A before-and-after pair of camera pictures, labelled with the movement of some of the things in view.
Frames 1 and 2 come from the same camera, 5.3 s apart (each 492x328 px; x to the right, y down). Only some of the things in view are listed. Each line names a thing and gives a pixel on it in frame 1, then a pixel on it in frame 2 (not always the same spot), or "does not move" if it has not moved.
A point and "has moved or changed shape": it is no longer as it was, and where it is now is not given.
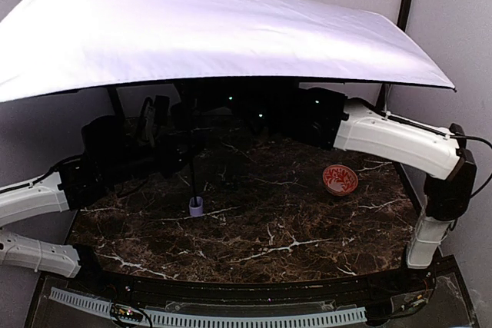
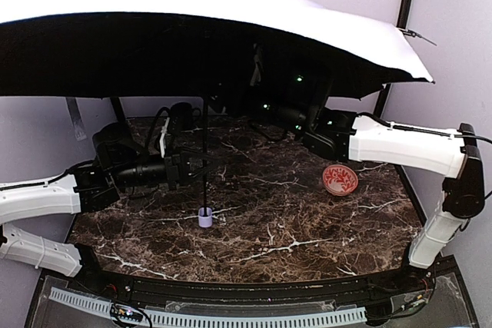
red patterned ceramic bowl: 340,180 does not move
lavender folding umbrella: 97,23 has moved or changed shape
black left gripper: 174,152 to 174,169
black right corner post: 383,95 does not move
